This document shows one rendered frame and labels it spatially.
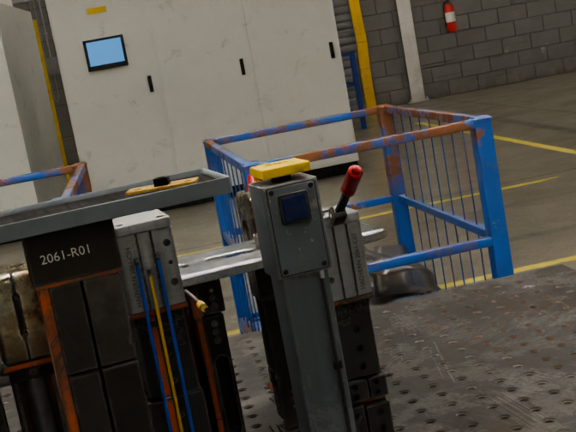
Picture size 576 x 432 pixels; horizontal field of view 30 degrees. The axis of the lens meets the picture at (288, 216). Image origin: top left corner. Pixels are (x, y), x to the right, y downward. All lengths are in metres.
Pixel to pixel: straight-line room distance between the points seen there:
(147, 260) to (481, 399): 0.62
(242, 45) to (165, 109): 0.86
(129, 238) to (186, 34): 7.97
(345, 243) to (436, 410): 0.38
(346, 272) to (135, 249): 0.29
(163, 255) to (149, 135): 7.93
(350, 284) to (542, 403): 0.39
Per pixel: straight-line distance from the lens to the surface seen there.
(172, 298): 1.40
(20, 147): 9.30
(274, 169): 1.25
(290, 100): 9.43
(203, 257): 1.65
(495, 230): 3.48
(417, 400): 1.76
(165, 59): 9.30
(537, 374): 1.81
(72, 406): 1.25
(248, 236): 1.85
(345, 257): 1.46
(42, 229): 1.17
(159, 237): 1.38
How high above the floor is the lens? 1.31
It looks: 9 degrees down
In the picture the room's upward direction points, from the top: 10 degrees counter-clockwise
